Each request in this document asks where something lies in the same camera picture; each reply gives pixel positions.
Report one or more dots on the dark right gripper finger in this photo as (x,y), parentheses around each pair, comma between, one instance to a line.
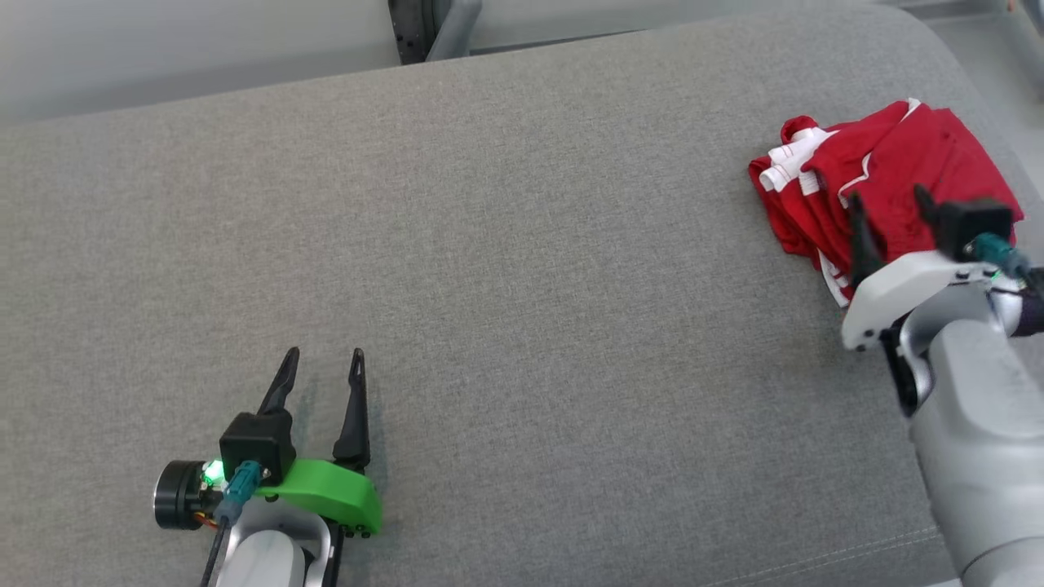
(928,208)
(863,244)

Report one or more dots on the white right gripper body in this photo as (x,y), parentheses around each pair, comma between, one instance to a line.
(897,289)

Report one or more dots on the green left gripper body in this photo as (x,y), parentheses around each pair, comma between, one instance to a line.
(334,493)

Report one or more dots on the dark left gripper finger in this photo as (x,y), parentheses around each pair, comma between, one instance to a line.
(281,387)
(355,424)

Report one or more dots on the red shorts with white stripe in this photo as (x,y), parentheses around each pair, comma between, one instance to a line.
(922,147)

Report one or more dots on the red white jersey shirt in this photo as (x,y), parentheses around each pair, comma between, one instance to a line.
(791,212)

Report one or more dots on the black cylindrical left wrist motor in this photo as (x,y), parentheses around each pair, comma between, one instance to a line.
(179,496)

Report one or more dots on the grey fabric sofa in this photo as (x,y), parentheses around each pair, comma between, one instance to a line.
(530,285)

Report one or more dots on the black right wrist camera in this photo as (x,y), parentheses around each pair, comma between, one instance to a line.
(975,224)

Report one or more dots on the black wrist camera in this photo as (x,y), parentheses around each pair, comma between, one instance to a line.
(257,444)
(975,224)

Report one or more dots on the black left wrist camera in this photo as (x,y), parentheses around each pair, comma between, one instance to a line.
(257,444)

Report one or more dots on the teal right camera connector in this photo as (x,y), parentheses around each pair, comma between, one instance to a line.
(1003,254)

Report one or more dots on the teal camera connector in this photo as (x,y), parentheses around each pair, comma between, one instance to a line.
(241,489)
(1003,254)

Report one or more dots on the teal left camera connector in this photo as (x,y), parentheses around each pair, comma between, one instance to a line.
(241,489)

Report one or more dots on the grey metal post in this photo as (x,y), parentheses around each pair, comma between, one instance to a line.
(432,28)

